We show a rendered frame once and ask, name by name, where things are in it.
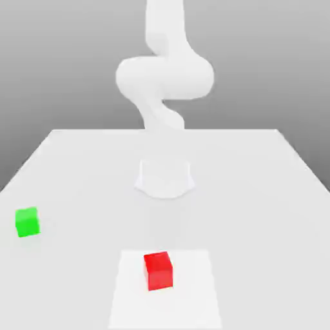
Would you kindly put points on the small green cube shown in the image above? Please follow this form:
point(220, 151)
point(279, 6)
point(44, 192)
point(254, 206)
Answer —
point(27, 223)

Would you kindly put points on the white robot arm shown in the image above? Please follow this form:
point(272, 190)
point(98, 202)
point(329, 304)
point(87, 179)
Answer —
point(165, 77)

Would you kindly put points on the small red cube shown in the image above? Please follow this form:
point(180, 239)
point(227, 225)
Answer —
point(158, 272)

